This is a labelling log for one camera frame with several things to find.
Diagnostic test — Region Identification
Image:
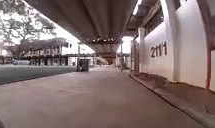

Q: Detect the brown dirt strip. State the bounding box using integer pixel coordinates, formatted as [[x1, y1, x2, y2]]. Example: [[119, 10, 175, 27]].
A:
[[129, 71, 215, 118]]

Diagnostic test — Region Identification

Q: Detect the overhead concrete canopy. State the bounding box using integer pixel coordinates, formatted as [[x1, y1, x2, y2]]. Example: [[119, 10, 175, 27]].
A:
[[23, 0, 163, 66]]

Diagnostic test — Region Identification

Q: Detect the white building with black numerals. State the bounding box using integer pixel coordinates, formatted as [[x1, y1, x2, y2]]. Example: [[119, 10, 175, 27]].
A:
[[128, 0, 215, 94]]

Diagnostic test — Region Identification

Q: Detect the grey concrete path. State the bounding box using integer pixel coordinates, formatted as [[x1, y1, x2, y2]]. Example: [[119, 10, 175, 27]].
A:
[[0, 65, 206, 128]]

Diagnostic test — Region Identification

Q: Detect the dark flat ground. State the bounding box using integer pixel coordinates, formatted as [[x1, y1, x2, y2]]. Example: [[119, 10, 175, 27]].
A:
[[0, 65, 78, 87]]

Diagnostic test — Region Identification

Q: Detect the two-storey building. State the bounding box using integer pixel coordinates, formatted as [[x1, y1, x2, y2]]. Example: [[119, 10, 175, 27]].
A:
[[16, 37, 79, 67]]

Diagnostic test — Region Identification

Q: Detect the pole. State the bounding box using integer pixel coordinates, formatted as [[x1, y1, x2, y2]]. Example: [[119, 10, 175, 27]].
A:
[[119, 43, 125, 73]]

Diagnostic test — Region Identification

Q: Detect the concrete kerb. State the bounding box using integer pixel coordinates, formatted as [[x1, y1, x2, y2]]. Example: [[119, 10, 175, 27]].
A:
[[128, 73, 215, 128]]

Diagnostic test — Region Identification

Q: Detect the large tree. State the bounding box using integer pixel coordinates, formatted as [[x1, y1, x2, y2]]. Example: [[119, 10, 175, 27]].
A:
[[0, 0, 58, 59]]

